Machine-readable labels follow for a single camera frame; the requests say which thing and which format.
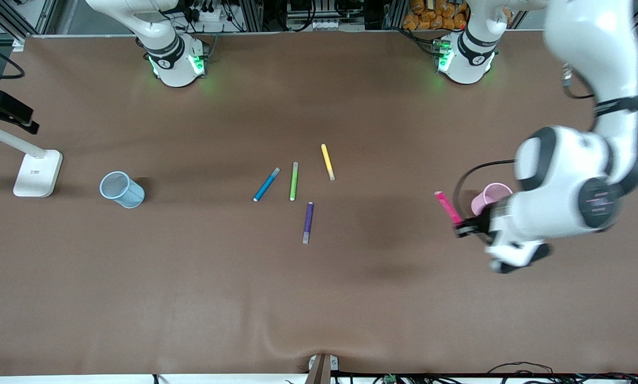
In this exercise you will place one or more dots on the aluminium frame rail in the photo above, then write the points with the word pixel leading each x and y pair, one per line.
pixel 9 18

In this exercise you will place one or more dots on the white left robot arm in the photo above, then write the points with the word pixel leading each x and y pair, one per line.
pixel 591 53

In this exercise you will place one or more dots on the pink marker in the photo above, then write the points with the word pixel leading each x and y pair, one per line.
pixel 448 207

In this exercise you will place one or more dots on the green marker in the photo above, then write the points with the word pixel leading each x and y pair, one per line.
pixel 294 181

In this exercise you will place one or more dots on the blue mesh cup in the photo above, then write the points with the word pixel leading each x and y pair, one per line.
pixel 120 191

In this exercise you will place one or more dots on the orange packaged goods pile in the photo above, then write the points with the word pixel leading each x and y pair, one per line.
pixel 431 16

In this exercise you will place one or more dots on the metal table clamp bracket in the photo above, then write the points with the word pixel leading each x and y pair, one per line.
pixel 323 369

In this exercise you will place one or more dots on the brown table mat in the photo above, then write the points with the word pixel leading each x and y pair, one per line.
pixel 319 293

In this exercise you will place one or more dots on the purple marker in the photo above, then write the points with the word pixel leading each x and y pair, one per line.
pixel 308 221

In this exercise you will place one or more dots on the blue marker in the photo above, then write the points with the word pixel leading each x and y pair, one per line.
pixel 266 184

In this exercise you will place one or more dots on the yellow marker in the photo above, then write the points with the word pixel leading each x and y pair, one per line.
pixel 327 161

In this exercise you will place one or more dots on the white power strip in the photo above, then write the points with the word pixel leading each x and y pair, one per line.
pixel 212 14

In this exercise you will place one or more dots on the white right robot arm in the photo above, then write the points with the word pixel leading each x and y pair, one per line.
pixel 175 64

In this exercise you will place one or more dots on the pink mesh cup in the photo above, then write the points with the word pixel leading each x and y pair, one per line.
pixel 492 192

